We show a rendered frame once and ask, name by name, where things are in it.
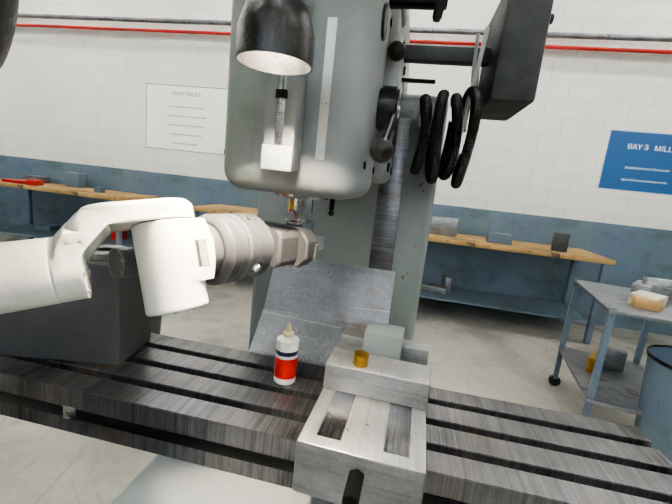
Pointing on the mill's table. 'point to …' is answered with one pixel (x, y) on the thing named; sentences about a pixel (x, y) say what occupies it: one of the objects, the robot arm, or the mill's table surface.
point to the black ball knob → (396, 51)
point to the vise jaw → (379, 379)
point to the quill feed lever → (385, 121)
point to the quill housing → (316, 105)
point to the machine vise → (364, 442)
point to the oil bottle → (286, 357)
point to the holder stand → (83, 322)
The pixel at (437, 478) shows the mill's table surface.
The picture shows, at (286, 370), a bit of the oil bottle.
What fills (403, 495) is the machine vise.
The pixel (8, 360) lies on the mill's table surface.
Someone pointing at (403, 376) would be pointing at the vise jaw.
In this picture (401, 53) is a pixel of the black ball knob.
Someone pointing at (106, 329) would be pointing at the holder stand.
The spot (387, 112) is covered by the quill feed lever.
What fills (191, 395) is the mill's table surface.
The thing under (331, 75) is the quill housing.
